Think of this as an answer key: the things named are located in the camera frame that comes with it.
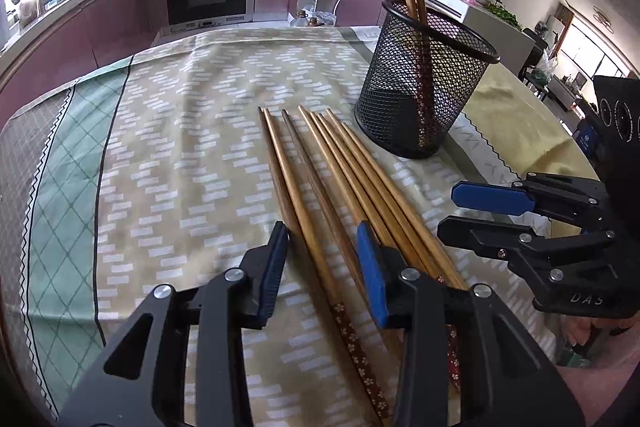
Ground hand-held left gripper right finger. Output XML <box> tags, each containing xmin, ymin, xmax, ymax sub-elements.
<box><xmin>356</xmin><ymin>221</ymin><xmax>586</xmax><ymax>427</ymax></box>

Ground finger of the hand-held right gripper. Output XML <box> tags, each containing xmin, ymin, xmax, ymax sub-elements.
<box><xmin>436</xmin><ymin>215</ymin><xmax>618</xmax><ymax>280</ymax></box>
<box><xmin>451</xmin><ymin>173</ymin><xmax>608</xmax><ymax>235</ymax></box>

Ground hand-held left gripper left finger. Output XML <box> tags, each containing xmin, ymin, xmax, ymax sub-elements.
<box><xmin>57</xmin><ymin>221</ymin><xmax>291</xmax><ymax>427</ymax></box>

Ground bundle of wooden chopsticks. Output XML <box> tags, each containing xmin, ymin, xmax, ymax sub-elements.
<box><xmin>257</xmin><ymin>105</ymin><xmax>468</xmax><ymax>420</ymax></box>

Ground black mesh utensil holder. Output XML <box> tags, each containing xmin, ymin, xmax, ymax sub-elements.
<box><xmin>354</xmin><ymin>0</ymin><xmax>501</xmax><ymax>160</ymax></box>

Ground person's right hand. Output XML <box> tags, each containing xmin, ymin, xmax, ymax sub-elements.
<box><xmin>560</xmin><ymin>313</ymin><xmax>626</xmax><ymax>358</ymax></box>

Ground yellow cloth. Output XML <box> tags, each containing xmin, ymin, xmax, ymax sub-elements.
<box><xmin>450</xmin><ymin>64</ymin><xmax>601</xmax><ymax>228</ymax></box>

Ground beige green patterned tablecloth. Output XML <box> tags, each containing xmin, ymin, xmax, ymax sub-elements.
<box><xmin>0</xmin><ymin>26</ymin><xmax>561</xmax><ymax>427</ymax></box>

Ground green leafy plant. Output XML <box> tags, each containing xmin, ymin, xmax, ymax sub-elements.
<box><xmin>487</xmin><ymin>4</ymin><xmax>523</xmax><ymax>30</ymax></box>

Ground person's pink clothing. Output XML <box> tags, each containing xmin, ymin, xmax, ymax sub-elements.
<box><xmin>555</xmin><ymin>362</ymin><xmax>640</xmax><ymax>427</ymax></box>

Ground round ceiling lamp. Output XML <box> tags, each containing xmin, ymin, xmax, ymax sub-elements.
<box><xmin>592</xmin><ymin>6</ymin><xmax>615</xmax><ymax>30</ymax></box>

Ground pink cabinets under window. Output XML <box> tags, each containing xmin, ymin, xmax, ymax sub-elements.
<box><xmin>0</xmin><ymin>0</ymin><xmax>168</xmax><ymax>118</ymax></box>

